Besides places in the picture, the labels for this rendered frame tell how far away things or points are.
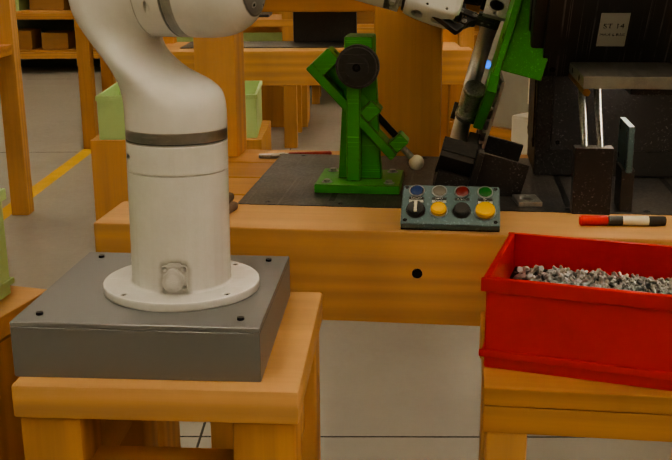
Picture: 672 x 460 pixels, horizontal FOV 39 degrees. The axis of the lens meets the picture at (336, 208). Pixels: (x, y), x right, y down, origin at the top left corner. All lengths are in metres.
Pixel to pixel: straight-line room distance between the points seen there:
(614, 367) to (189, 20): 0.64
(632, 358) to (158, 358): 0.56
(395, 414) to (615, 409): 1.71
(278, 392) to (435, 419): 1.82
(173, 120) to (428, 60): 1.00
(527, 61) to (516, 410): 0.67
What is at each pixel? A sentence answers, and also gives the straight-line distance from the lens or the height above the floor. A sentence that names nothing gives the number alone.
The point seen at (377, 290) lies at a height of 0.80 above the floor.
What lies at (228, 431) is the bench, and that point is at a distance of 2.34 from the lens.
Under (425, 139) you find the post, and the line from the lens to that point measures 2.04.
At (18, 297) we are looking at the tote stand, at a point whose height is 0.79.
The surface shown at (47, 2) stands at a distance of 11.54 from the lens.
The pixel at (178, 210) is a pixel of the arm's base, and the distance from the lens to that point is 1.12.
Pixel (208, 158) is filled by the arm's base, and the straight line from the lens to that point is 1.12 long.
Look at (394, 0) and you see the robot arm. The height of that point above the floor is 1.23.
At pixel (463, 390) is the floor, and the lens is 3.04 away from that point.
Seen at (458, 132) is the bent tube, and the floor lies 1.00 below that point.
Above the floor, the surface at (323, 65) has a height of 1.12.
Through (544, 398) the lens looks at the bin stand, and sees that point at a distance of 1.20.
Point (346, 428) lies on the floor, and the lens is 2.80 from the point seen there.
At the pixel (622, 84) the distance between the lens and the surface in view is 1.48.
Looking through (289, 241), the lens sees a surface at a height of 0.88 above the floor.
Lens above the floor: 1.31
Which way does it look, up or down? 15 degrees down
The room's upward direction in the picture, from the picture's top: straight up
